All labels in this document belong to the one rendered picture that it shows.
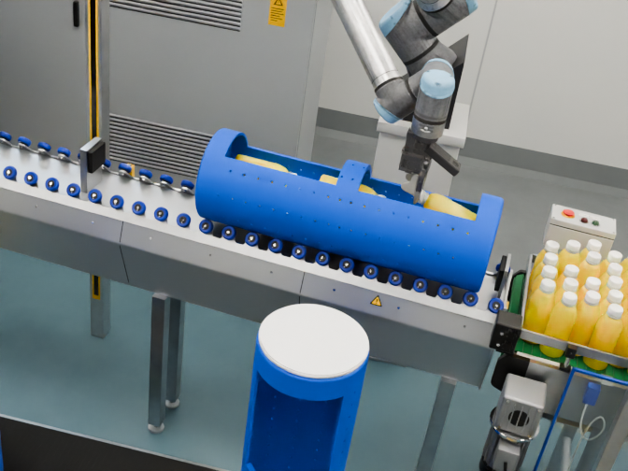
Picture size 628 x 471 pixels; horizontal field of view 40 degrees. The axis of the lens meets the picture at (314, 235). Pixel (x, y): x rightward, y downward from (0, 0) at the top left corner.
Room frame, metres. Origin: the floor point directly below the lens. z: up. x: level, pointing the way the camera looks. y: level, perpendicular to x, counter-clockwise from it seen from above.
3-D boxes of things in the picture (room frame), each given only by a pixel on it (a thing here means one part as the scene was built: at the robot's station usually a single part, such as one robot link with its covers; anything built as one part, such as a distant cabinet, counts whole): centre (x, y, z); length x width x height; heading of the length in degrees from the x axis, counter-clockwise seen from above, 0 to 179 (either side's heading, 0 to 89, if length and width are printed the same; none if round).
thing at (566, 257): (2.22, -0.77, 0.99); 0.07 x 0.07 x 0.19
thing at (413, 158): (2.19, -0.26, 1.34); 0.09 x 0.08 x 0.12; 78
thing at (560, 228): (2.38, -0.83, 1.05); 0.20 x 0.10 x 0.10; 78
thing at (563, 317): (1.95, -0.71, 0.99); 0.07 x 0.07 x 0.19
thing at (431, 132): (2.18, -0.26, 1.42); 0.10 x 0.09 x 0.05; 168
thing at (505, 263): (2.14, -0.57, 0.99); 0.10 x 0.02 x 0.12; 168
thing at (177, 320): (2.42, 0.45, 0.31); 0.06 x 0.06 x 0.63; 78
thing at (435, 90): (2.19, -0.27, 1.50); 0.10 x 0.09 x 0.12; 175
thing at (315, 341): (1.68, -0.04, 1.03); 0.28 x 0.28 x 0.01
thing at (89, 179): (2.41, 0.74, 1.00); 0.10 x 0.04 x 0.15; 168
